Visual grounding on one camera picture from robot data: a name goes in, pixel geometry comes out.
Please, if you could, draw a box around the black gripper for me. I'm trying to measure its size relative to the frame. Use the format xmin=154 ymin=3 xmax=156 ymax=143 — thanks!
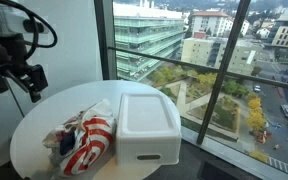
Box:
xmin=0 ymin=33 xmax=49 ymax=103

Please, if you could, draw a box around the white red-bullseye plastic bag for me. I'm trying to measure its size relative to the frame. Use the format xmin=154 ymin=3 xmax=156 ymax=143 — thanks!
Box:
xmin=42 ymin=98 xmax=117 ymax=177

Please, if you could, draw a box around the white plastic storage box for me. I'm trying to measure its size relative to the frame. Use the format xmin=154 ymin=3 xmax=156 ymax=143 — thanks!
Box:
xmin=115 ymin=92 xmax=183 ymax=167

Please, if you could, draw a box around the green glass office building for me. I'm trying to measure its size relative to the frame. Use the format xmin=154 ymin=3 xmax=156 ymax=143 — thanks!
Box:
xmin=112 ymin=1 xmax=185 ymax=83

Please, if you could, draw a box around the beige concrete building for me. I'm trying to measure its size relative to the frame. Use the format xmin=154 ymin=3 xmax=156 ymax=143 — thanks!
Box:
xmin=180 ymin=36 xmax=264 ymax=76

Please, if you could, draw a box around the white red-roofed building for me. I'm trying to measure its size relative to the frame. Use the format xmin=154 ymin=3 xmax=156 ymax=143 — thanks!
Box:
xmin=189 ymin=10 xmax=252 ymax=39

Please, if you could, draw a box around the grey window sill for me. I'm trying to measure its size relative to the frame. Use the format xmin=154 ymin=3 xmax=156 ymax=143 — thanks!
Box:
xmin=179 ymin=125 xmax=288 ymax=180

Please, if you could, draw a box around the dark floor vent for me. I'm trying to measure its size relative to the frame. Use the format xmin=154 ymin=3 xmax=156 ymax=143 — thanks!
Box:
xmin=197 ymin=159 xmax=262 ymax=180

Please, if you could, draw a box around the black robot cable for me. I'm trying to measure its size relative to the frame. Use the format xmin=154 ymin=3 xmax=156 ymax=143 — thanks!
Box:
xmin=0 ymin=0 xmax=59 ymax=63

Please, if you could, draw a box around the dark window corner post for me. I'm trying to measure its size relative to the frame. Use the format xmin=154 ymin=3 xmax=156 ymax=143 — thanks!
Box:
xmin=93 ymin=0 xmax=118 ymax=81

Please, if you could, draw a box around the dark horizontal window rail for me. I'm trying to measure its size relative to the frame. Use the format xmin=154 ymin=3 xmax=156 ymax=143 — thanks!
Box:
xmin=107 ymin=46 xmax=288 ymax=93

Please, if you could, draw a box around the dark window mullion post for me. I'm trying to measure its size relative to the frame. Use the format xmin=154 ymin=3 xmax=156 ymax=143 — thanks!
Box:
xmin=196 ymin=0 xmax=252 ymax=146

